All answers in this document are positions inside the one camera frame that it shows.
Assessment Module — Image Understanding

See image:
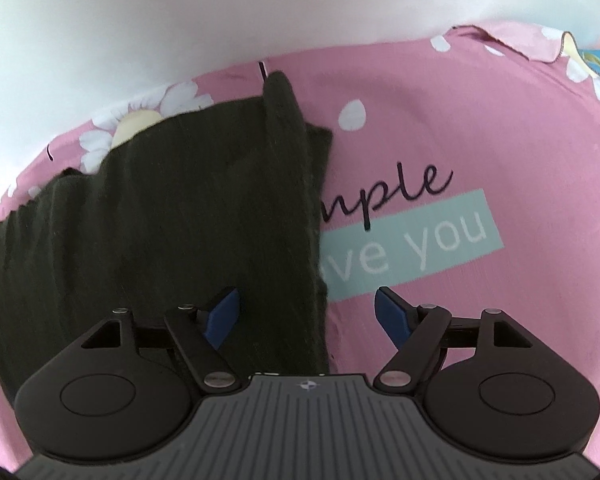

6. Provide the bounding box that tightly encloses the black knit sweater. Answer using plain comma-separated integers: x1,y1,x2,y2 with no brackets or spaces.
0,72,332,398

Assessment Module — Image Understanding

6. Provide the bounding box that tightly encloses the pink floral bed sheet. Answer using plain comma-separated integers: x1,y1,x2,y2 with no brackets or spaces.
0,23,600,464

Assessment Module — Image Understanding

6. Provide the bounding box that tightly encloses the blue cartoon pillow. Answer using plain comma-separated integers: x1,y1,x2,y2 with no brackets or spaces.
560,32,600,101

